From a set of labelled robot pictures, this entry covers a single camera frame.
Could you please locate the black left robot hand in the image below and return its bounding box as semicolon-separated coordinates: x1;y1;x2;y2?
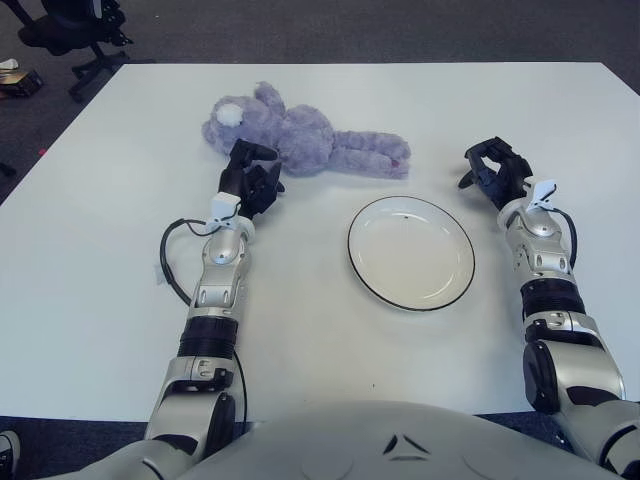
217;139;286;219

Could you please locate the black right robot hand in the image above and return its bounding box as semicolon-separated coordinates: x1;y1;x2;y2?
457;135;535;210

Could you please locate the purple plush teddy bear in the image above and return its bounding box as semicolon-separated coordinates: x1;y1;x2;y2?
201;79;412;180

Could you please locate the white plate with black rim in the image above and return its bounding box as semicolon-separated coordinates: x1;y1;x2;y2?
346;194;476;314

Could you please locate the black office chair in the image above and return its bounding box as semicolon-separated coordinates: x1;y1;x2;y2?
17;0;136;104

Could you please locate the brown cardboard box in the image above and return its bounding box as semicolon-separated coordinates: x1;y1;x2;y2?
0;69;44;99

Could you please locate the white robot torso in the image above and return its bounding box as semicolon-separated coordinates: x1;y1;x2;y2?
89;399;626;480

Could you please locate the white left wrist mount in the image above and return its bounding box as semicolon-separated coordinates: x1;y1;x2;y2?
207;193;244;234

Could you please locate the white wrist mount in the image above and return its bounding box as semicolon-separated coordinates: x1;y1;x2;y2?
207;193;244;234
524;179;559;214

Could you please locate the white right wrist mount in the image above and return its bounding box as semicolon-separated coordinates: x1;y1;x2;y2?
524;179;559;214

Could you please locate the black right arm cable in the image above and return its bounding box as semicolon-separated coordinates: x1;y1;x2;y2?
549;209;581;274

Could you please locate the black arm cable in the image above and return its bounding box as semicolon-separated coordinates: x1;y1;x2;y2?
549;209;581;274
159;217;216;307

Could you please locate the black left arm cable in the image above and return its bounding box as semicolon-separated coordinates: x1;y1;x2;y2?
159;217;216;307

